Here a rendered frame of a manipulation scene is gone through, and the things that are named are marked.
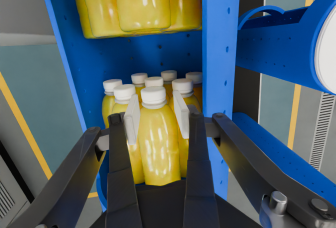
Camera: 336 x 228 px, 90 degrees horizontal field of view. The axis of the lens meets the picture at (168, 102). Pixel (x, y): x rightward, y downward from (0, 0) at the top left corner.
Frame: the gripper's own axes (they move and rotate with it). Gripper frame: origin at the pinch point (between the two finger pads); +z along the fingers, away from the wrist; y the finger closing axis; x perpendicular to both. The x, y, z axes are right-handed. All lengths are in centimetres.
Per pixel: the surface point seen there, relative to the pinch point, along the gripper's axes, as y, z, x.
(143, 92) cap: -1.8, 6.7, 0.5
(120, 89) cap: -5.9, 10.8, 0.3
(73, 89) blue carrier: -13.7, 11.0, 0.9
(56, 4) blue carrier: -13.7, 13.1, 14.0
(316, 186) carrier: 63, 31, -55
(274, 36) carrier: 38, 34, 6
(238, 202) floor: 84, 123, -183
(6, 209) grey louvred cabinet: -134, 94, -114
